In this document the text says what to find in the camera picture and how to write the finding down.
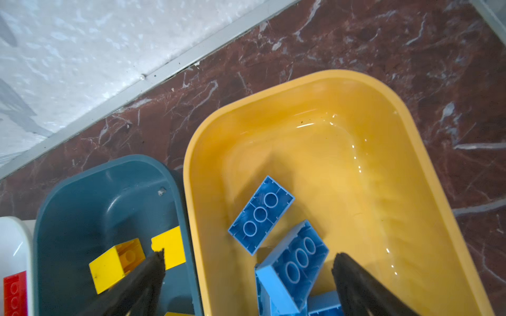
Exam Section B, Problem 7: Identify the white plastic bin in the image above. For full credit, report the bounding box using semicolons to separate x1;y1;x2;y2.
1;216;35;315

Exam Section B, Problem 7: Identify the yellow tall brick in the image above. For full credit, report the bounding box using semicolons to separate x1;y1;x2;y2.
151;226;186;270

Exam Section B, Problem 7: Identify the yellow square brick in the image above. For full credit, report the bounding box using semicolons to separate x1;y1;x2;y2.
89;238;146;294

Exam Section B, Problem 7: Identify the yellow plastic bin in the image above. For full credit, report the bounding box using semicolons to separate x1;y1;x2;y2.
183;70;493;315

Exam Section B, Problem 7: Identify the teal plastic bin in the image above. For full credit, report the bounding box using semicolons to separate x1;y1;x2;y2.
33;155;204;315

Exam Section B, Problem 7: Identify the blue brick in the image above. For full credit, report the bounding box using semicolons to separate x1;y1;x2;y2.
307;291;344;316
228;176;295;255

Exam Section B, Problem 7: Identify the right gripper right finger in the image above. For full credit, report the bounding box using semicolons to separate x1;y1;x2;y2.
332;252;417;315

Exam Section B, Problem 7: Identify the blue brick low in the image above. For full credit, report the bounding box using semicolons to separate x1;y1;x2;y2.
255;220;329;314

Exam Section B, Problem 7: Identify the red brick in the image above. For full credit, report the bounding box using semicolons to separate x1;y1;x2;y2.
3;271;28;316

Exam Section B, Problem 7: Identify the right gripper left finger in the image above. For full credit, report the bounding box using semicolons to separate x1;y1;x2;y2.
80;251;166;315

